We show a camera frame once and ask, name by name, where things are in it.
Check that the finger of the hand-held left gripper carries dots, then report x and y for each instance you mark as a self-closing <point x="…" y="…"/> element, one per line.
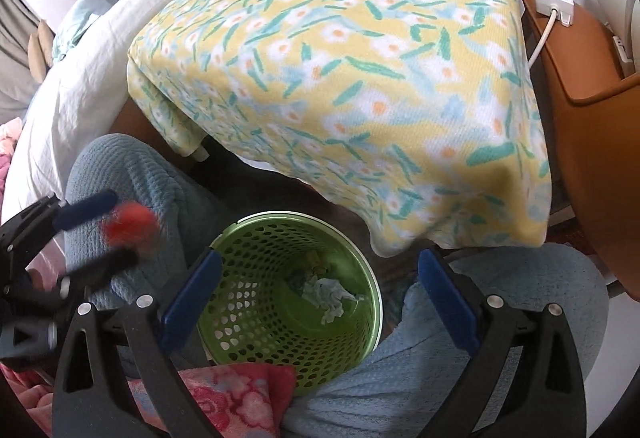
<point x="110" y="260"/>
<point x="85" y="213"/>

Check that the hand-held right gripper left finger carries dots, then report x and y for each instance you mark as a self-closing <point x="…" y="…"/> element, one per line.
<point x="192" y="293"/>

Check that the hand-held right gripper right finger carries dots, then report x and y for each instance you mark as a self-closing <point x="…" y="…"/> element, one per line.
<point x="447" y="298"/>

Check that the red fuzzy ball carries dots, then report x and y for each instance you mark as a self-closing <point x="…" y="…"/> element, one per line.
<point x="130" y="228"/>

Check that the green perforated plastic basket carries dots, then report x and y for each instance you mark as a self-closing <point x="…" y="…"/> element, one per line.
<point x="260" y="318"/>

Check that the pink floral cloth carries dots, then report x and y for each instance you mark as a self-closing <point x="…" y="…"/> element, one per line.
<point x="235" y="398"/>

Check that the crumpled white tissue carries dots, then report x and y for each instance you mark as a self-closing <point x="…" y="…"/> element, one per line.
<point x="330" y="295"/>

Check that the white pillow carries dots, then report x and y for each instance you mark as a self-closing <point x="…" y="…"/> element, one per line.
<point x="100" y="68"/>

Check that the grey cloth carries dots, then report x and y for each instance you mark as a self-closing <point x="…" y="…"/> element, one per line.
<point x="17" y="53"/>

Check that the light blue cloth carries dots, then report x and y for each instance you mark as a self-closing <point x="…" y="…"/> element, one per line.
<point x="75" y="23"/>

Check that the brown wooden nightstand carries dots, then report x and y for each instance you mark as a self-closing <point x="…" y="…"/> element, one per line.
<point x="590" y="128"/>

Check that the yellow floral pillow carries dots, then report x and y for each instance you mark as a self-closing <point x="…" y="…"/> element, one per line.
<point x="350" y="93"/>

